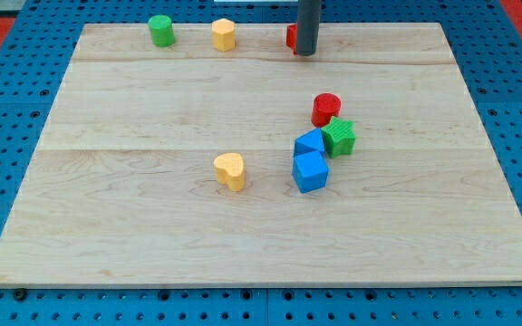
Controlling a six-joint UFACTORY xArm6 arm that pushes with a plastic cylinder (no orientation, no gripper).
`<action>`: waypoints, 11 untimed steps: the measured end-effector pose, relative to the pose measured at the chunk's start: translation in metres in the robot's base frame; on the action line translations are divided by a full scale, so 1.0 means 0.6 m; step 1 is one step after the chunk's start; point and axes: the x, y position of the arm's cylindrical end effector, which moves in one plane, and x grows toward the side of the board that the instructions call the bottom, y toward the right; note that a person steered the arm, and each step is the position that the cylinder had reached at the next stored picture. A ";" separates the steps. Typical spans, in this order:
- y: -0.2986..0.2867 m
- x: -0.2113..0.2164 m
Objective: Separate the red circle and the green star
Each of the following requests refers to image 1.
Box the yellow hexagon block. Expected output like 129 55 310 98
211 18 236 52

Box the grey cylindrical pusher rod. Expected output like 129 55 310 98
295 0 322 56

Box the yellow heart block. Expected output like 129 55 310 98
213 153 246 192

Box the wooden board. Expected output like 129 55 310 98
0 23 522 289

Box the red cylinder block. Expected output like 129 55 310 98
311 92 342 128

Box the blue cube block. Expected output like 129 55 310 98
292 150 329 193

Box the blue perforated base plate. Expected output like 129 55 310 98
0 0 522 325

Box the blue triangle block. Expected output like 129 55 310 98
294 128 325 156

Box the red block behind rod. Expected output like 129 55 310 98
285 24 297 55

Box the green star block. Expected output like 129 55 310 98
321 116 356 158

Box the green cylinder block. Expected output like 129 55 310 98
148 14 176 47

